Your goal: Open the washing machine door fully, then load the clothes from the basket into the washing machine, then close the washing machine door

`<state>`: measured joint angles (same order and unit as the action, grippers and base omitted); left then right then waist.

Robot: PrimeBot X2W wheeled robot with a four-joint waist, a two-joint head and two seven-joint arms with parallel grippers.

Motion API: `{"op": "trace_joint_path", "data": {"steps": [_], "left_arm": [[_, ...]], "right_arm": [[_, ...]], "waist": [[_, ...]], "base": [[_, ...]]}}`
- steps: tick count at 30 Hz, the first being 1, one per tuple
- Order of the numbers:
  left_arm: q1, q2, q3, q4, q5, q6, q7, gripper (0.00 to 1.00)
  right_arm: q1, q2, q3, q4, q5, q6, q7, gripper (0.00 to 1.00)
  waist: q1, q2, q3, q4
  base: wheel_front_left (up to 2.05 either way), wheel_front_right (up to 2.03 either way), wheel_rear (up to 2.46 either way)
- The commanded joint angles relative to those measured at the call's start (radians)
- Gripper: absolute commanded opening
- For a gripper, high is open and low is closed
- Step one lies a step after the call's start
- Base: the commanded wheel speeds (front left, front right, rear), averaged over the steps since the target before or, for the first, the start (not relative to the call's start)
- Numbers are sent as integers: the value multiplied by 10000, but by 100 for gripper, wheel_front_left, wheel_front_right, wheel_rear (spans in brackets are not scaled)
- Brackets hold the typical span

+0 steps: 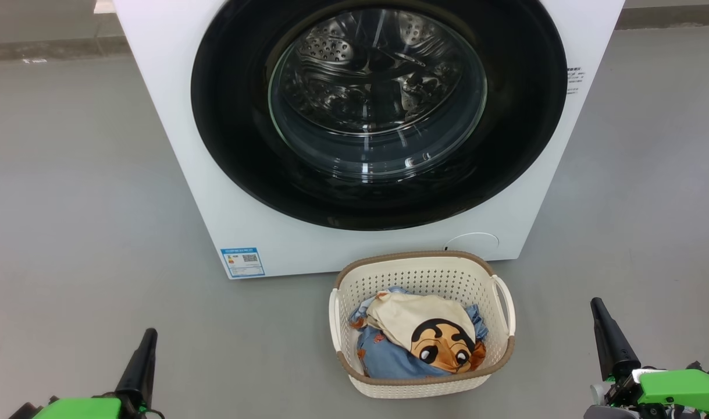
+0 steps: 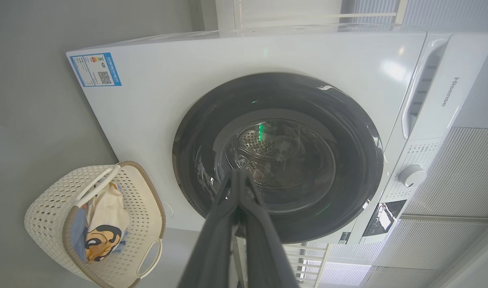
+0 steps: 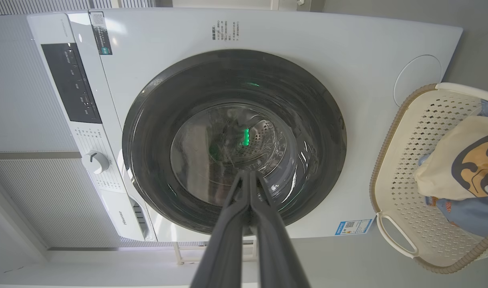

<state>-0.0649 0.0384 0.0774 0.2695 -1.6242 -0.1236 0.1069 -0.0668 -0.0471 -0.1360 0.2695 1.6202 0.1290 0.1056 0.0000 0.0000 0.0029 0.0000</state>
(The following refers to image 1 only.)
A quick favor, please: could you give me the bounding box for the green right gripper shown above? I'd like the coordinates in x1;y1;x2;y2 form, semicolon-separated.
584;297;709;419

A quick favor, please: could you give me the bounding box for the white front-load washing machine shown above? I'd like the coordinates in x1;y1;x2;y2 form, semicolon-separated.
113;0;625;280

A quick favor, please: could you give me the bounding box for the round black-rimmed glass washer door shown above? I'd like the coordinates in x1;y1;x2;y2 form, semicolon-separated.
190;0;568;231

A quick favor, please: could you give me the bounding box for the cream perforated laundry basket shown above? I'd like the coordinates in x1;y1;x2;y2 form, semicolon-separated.
329;251;516;399

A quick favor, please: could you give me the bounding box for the round white filter cover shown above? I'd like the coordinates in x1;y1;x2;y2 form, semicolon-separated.
444;232;500;257

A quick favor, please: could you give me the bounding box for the blue printed garment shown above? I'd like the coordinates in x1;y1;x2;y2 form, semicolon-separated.
348;285;489;380

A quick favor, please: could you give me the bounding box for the stainless steel washing machine drum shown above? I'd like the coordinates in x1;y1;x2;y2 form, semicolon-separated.
270;9;487;175

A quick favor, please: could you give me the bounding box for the cream cartoon face garment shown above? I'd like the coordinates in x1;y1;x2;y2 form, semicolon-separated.
366;291;477;373

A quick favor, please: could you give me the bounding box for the blue energy label sticker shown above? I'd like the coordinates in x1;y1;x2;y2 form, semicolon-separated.
220;247;266;278

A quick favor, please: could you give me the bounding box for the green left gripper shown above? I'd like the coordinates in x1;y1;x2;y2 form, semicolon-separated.
8;328;158;419

